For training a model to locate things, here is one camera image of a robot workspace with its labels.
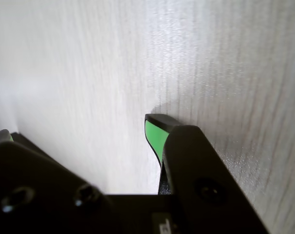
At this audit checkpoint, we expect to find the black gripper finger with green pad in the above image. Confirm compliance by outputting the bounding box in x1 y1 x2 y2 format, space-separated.
144 113 269 234
0 129 119 234

